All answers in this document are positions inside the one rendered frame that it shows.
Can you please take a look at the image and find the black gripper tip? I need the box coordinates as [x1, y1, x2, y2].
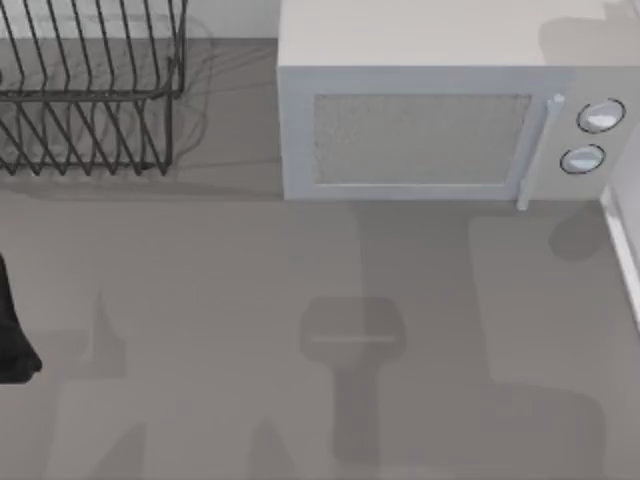
[0, 253, 44, 385]

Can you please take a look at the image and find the pale microwave door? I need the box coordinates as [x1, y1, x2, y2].
[277, 66, 574, 202]

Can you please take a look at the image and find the black wire dish rack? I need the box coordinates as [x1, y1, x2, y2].
[0, 0, 190, 177]

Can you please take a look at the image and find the pale microwave oven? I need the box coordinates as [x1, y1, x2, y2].
[276, 0, 640, 212]

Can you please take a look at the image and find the pale microwave door handle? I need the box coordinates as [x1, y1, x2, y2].
[516, 94, 567, 212]

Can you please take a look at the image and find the large round microwave knob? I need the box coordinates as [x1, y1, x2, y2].
[576, 97, 627, 135]

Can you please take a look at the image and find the small round microwave knob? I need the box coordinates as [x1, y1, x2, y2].
[559, 143, 607, 176]

